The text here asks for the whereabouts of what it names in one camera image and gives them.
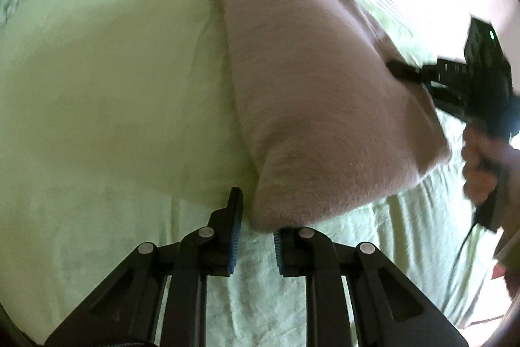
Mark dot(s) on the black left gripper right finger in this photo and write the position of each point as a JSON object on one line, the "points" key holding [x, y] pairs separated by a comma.
{"points": [[357, 296]]}

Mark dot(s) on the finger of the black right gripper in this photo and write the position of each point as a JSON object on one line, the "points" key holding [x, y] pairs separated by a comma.
{"points": [[404, 71]]}

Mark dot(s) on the beige fluffy sweater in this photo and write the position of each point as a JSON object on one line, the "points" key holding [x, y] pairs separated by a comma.
{"points": [[327, 126]]}

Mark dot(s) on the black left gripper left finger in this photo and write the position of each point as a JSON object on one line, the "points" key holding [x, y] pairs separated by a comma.
{"points": [[157, 295]]}

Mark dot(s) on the right hand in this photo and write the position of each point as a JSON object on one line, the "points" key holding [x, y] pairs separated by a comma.
{"points": [[483, 156]]}

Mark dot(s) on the light green bed sheet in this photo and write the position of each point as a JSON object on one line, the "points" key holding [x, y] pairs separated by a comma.
{"points": [[118, 126]]}

